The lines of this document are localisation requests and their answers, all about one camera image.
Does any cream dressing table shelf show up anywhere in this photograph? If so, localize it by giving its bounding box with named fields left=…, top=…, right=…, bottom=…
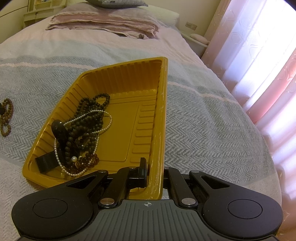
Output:
left=23, top=0, right=67, bottom=28

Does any grey pink bedspread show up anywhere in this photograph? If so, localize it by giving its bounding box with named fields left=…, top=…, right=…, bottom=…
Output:
left=1, top=19, right=283, bottom=240

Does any grey checked pillow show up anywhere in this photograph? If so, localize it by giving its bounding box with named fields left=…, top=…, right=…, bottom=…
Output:
left=87, top=0, right=148, bottom=9

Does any pink item on nightstand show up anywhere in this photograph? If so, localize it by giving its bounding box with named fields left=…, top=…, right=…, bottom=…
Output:
left=190, top=34, right=210, bottom=45

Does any black wristwatch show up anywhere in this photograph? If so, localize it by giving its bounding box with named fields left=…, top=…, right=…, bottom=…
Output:
left=35, top=120, right=69, bottom=174

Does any wall power socket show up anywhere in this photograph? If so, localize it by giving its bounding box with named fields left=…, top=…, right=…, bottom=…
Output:
left=185, top=22, right=197, bottom=31

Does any folded pink blanket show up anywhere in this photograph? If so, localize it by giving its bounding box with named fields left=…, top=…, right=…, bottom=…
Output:
left=46, top=3, right=161, bottom=40

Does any white pearl necklace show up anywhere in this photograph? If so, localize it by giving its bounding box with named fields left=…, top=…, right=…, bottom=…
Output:
left=54, top=109, right=113, bottom=178

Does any brown bead bracelet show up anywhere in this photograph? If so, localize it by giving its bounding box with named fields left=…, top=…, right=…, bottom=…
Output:
left=0, top=97, right=14, bottom=138

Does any pink sheer curtain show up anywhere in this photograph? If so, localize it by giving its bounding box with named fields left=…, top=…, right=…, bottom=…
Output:
left=202, top=1, right=295, bottom=240

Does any white bedside table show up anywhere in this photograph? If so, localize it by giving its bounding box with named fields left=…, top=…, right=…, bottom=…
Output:
left=181, top=32, right=208, bottom=58

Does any dark wooden bead necklace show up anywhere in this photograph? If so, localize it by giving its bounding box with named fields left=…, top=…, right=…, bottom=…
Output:
left=60, top=93, right=111, bottom=173

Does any orange plastic tray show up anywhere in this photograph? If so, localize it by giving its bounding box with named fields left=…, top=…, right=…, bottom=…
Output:
left=23, top=57, right=168, bottom=200

